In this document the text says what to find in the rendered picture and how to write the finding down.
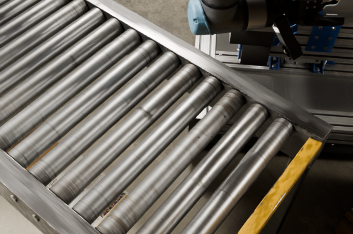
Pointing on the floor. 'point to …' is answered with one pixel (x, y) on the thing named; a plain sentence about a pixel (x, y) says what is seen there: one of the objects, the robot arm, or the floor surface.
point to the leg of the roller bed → (274, 226)
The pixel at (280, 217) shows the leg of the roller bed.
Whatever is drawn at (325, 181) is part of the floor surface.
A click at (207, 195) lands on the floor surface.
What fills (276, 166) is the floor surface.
